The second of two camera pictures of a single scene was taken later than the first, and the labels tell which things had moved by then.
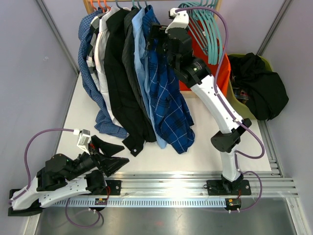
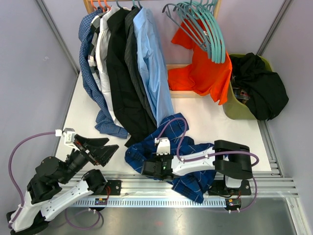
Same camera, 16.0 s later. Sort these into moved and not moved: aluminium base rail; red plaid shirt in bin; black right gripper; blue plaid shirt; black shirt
Moved: black right gripper; blue plaid shirt
Not moved: black shirt; red plaid shirt in bin; aluminium base rail
